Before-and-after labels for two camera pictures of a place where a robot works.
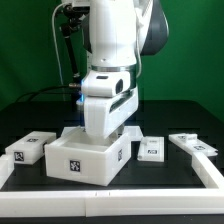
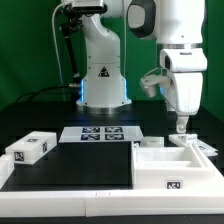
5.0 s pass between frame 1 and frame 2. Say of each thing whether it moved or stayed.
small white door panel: stayed
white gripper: moved
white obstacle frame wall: stayed
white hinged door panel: stayed
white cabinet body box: moved
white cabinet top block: stayed
